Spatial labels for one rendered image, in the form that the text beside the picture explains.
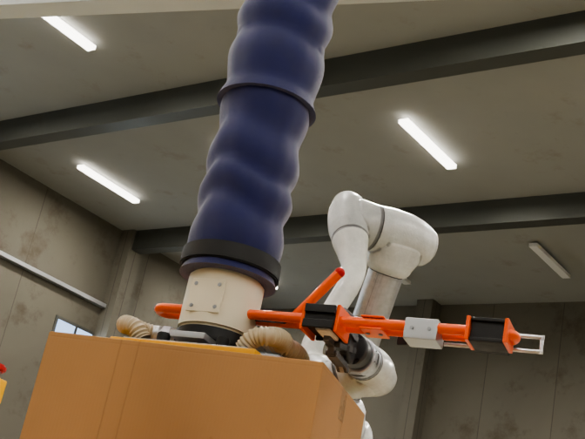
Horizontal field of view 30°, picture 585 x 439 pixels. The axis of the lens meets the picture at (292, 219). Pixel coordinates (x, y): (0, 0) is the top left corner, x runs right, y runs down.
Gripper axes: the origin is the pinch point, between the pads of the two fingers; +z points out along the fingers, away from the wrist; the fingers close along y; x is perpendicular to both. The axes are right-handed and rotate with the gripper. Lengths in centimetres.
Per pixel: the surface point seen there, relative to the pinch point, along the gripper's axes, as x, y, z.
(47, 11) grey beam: 244, -205, -165
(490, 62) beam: 154, -493, -671
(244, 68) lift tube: 28, -56, 12
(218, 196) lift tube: 27.1, -24.0, 10.4
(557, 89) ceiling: 109, -528, -779
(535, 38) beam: 110, -505, -651
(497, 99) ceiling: 176, -528, -799
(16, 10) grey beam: 261, -205, -163
